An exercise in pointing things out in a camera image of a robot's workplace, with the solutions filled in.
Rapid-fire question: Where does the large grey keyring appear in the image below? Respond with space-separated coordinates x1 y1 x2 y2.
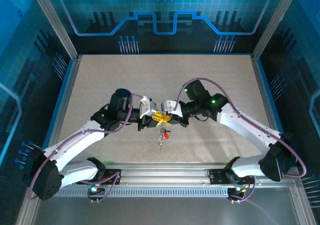
156 125 172 152

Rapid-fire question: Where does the grey metal panel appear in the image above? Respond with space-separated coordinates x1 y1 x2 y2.
14 186 316 225

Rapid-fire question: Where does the left lit controller board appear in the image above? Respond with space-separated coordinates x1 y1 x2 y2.
88 183 106 195

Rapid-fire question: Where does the lit controller board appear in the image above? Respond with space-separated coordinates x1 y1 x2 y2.
227 186 247 195
88 183 106 195

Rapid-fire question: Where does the right lit controller board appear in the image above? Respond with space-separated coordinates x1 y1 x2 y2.
227 186 247 195

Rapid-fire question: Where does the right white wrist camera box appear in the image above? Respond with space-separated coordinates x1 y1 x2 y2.
161 99 185 117

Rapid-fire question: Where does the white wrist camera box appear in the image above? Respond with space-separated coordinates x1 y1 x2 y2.
161 99 185 117
138 96 159 119

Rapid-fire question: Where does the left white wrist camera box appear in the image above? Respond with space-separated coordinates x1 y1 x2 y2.
138 96 159 119

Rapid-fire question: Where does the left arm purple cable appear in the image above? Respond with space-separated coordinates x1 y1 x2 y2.
27 92 144 201

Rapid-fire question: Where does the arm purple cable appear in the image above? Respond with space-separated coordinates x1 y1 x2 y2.
173 77 308 179
27 92 144 201

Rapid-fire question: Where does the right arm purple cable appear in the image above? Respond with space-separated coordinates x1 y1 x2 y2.
173 77 308 179

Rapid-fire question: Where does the aluminium mounting rail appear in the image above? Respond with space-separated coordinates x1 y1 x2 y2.
59 161 301 187

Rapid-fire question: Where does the left aluminium side rail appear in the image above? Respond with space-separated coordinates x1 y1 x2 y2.
41 54 83 156

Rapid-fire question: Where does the aluminium side rail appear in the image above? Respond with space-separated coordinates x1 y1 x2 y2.
250 54 292 166
41 54 83 156

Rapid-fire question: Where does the right aluminium side rail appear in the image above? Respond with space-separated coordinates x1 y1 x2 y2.
250 54 292 166

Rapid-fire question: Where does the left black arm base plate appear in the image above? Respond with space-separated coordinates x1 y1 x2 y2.
98 168 122 185

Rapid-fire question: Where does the slotted grey cable duct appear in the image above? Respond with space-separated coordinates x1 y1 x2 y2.
53 188 230 197

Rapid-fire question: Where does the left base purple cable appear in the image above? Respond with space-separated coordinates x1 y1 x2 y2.
87 169 122 204

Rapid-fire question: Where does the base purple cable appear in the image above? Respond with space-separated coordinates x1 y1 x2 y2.
87 169 122 204
229 175 257 204

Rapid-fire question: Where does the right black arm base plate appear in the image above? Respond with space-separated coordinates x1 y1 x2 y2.
208 168 255 185

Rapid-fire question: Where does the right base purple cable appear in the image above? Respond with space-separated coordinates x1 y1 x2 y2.
229 175 257 204

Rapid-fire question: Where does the left aluminium frame post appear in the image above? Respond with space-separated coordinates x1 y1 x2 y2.
27 0 80 61

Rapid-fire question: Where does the aluminium frame post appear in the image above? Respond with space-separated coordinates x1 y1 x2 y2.
251 0 302 61
27 0 80 61

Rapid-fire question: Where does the right aluminium frame post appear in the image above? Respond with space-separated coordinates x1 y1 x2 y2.
251 0 302 61

